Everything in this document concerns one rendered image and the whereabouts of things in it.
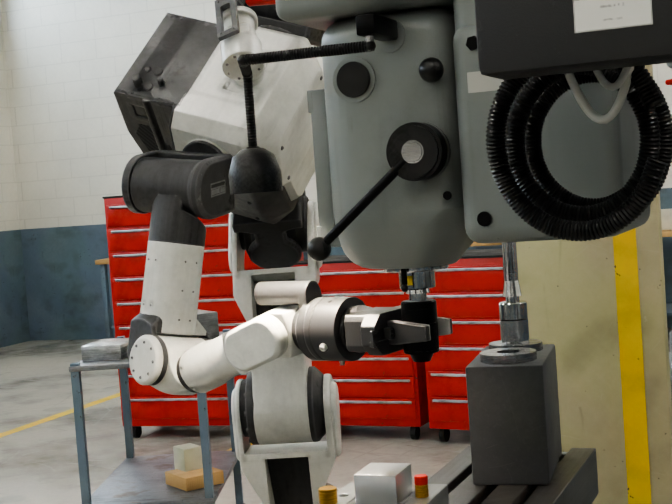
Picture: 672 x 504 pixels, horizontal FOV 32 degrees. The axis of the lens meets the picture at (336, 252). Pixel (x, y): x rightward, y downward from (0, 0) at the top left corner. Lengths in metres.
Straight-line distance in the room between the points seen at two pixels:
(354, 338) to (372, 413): 5.06
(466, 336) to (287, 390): 4.11
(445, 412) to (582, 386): 3.16
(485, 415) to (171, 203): 0.59
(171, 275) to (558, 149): 0.73
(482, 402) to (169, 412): 5.34
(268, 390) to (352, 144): 0.85
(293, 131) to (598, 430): 1.61
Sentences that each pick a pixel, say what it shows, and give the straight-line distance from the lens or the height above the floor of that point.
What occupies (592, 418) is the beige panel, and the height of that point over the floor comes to 0.74.
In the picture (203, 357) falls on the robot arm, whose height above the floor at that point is 1.18.
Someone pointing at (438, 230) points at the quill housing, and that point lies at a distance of 1.47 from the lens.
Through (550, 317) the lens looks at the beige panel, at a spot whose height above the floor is 1.02.
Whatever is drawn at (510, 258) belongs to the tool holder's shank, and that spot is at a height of 1.28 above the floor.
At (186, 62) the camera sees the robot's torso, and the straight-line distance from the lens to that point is 2.05.
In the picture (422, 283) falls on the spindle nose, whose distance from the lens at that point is 1.54.
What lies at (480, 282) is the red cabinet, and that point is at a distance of 6.23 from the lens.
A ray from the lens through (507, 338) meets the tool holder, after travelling 1.99.
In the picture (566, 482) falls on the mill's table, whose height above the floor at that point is 0.94.
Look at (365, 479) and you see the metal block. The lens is 1.41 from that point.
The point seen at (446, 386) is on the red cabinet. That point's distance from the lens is 6.40.
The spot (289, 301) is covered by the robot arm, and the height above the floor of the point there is 1.26.
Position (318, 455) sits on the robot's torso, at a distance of 2.27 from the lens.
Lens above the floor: 1.42
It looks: 3 degrees down
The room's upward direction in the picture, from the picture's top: 4 degrees counter-clockwise
